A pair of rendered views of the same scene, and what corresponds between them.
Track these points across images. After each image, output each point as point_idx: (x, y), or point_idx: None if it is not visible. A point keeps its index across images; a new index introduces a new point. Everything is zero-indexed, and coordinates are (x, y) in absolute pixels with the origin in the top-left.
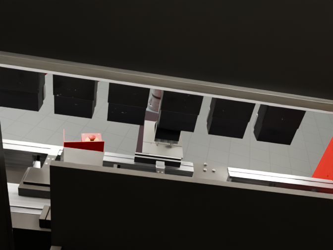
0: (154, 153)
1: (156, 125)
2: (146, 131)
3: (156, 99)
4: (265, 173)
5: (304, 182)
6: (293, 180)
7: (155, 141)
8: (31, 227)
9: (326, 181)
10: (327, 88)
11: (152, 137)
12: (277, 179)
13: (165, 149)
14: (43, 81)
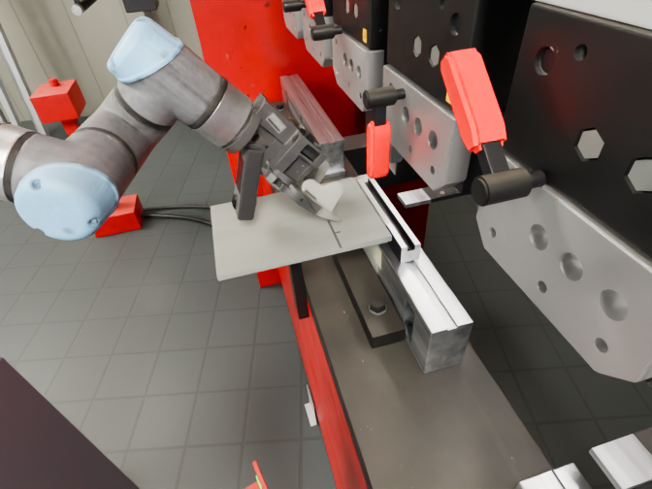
0: (374, 216)
1: (304, 196)
2: (281, 256)
3: None
4: (306, 114)
5: (302, 89)
6: (303, 97)
7: (337, 216)
8: None
9: (287, 79)
10: None
11: (305, 237)
12: (313, 105)
13: (343, 204)
14: None
